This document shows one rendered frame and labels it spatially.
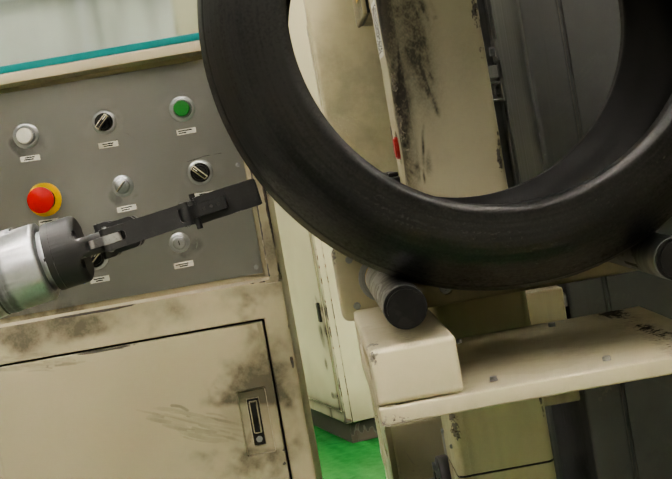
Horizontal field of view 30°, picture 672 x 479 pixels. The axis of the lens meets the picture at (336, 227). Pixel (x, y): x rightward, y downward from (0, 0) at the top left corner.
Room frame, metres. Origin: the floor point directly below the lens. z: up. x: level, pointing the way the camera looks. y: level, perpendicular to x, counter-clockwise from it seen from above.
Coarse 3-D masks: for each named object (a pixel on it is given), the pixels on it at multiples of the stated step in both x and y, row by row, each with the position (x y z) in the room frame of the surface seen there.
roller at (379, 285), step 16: (368, 272) 1.56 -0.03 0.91; (368, 288) 1.54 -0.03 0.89; (384, 288) 1.31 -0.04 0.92; (400, 288) 1.25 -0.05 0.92; (416, 288) 1.26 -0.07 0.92; (384, 304) 1.25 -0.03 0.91; (400, 304) 1.25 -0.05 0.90; (416, 304) 1.25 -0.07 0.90; (400, 320) 1.25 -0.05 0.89; (416, 320) 1.25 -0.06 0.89
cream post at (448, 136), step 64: (384, 0) 1.62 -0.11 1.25; (448, 0) 1.63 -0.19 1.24; (384, 64) 1.67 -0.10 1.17; (448, 64) 1.62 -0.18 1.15; (448, 128) 1.62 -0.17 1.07; (448, 192) 1.62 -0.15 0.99; (448, 320) 1.62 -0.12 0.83; (512, 320) 1.63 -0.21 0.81; (448, 448) 1.70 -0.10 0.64; (512, 448) 1.62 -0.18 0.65
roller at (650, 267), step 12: (648, 240) 1.31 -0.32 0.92; (660, 240) 1.28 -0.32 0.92; (624, 252) 1.38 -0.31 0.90; (636, 252) 1.33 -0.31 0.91; (648, 252) 1.29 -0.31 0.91; (660, 252) 1.26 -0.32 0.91; (624, 264) 1.41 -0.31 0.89; (636, 264) 1.35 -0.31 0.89; (648, 264) 1.29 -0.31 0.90; (660, 264) 1.26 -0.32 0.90; (660, 276) 1.28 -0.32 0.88
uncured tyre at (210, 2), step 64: (256, 0) 1.25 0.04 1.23; (640, 0) 1.54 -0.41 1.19; (256, 64) 1.25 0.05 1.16; (640, 64) 1.54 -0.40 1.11; (256, 128) 1.26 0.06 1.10; (320, 128) 1.24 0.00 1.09; (640, 128) 1.53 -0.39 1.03; (320, 192) 1.25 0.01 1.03; (384, 192) 1.25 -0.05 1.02; (512, 192) 1.54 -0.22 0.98; (576, 192) 1.25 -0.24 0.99; (640, 192) 1.25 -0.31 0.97; (384, 256) 1.28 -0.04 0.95; (448, 256) 1.26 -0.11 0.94; (512, 256) 1.26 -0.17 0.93; (576, 256) 1.27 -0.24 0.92
